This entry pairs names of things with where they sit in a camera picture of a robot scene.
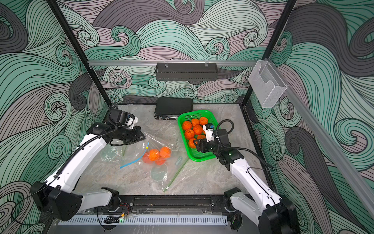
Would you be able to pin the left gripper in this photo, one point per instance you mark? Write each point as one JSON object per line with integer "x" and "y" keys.
{"x": 136, "y": 136}

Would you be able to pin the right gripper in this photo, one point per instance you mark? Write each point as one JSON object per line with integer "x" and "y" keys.
{"x": 202, "y": 143}

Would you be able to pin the green plastic basket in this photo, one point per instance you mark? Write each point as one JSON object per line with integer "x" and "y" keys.
{"x": 192, "y": 153}

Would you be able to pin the orange taken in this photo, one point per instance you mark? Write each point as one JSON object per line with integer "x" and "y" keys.
{"x": 187, "y": 125}
{"x": 189, "y": 134}
{"x": 195, "y": 122}

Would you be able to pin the orange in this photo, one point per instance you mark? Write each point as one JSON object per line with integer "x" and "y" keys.
{"x": 203, "y": 121}
{"x": 198, "y": 130}

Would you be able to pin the clear bag of oranges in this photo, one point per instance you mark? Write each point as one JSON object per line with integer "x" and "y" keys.
{"x": 149, "y": 150}

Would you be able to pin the green printed zip-top bag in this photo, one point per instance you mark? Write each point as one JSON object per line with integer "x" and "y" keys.
{"x": 112, "y": 153}

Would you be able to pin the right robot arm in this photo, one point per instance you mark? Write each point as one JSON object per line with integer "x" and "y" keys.
{"x": 271, "y": 213}

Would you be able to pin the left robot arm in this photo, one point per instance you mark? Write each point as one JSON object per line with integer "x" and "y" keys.
{"x": 55, "y": 196}

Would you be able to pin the black flat box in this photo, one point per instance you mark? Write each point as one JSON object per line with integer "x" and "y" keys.
{"x": 170, "y": 108}

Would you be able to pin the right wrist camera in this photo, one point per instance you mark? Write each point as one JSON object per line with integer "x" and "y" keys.
{"x": 209, "y": 131}

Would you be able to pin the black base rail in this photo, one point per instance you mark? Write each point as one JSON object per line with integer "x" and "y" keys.
{"x": 187, "y": 201}

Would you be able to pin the black wall shelf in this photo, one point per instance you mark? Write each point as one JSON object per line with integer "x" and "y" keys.
{"x": 186, "y": 72}

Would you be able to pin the aluminium wall rail back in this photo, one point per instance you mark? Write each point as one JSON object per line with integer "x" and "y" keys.
{"x": 133, "y": 62}

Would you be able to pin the aluminium wall rail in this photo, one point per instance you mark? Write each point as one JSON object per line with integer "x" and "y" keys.
{"x": 356, "y": 181}
{"x": 133, "y": 62}

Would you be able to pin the clear acrylic wall holder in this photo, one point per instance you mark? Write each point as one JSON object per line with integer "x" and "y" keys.
{"x": 267, "y": 83}

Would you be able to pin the white slotted cable duct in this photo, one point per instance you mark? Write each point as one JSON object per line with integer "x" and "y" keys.
{"x": 211, "y": 220}

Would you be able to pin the aluminium wall rail right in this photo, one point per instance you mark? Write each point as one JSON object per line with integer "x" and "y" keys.
{"x": 356, "y": 181}

